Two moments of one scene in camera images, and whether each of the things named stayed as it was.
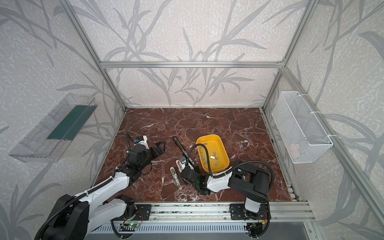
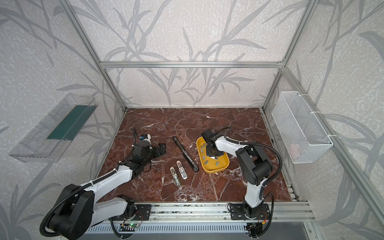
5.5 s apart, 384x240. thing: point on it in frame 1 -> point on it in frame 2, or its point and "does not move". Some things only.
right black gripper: (188, 163) -> (214, 148)
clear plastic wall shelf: (49, 140) does not move
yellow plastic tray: (219, 159) does not move
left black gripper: (155, 149) does not move
